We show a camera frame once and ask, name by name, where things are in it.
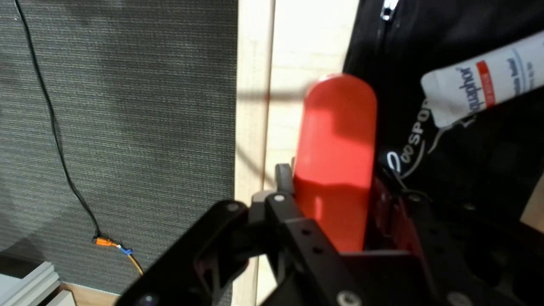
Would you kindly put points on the black zip pouch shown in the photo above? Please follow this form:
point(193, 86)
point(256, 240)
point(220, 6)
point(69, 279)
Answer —
point(397, 57)

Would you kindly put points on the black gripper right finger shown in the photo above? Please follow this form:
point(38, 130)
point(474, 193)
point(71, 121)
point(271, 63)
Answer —
point(482, 256)

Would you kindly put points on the white plastic panel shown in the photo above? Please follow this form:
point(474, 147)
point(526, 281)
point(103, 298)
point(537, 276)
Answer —
point(27, 286)

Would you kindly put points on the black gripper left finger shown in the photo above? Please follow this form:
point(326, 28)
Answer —
point(198, 249)

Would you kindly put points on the long orange object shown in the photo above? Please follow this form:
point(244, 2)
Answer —
point(334, 147)

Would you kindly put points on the light wooden drawer tray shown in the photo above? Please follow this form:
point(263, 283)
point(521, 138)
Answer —
point(256, 113)

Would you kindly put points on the white tube purple cap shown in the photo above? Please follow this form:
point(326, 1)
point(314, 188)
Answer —
point(482, 86)

